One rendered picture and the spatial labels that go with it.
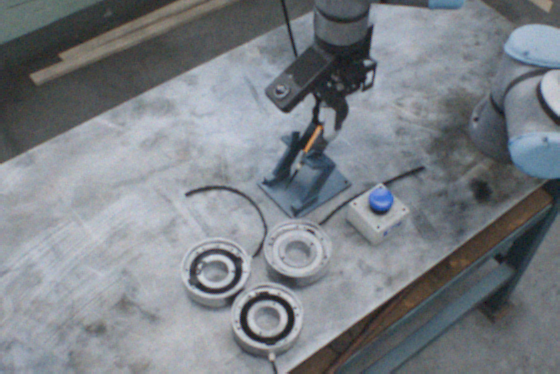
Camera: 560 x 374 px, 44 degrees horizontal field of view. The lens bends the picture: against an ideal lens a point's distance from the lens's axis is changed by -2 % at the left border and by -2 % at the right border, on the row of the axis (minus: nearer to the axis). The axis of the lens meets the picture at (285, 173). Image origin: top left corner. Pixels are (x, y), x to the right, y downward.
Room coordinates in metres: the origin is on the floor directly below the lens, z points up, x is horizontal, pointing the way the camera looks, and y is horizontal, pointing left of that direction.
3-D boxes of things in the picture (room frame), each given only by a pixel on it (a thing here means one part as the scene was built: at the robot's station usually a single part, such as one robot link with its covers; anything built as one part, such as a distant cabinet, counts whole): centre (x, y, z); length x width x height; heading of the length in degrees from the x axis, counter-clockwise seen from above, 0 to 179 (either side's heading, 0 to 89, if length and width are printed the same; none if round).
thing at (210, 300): (0.54, 0.10, 0.82); 0.10 x 0.10 x 0.04
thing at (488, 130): (0.88, -0.41, 0.85); 0.15 x 0.15 x 0.10
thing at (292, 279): (0.58, -0.02, 0.82); 0.10 x 0.10 x 0.04
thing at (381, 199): (0.66, -0.15, 0.85); 0.04 x 0.04 x 0.05
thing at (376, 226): (0.67, -0.16, 0.82); 0.08 x 0.07 x 0.05; 130
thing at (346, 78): (0.77, -0.07, 1.06); 0.09 x 0.08 x 0.12; 131
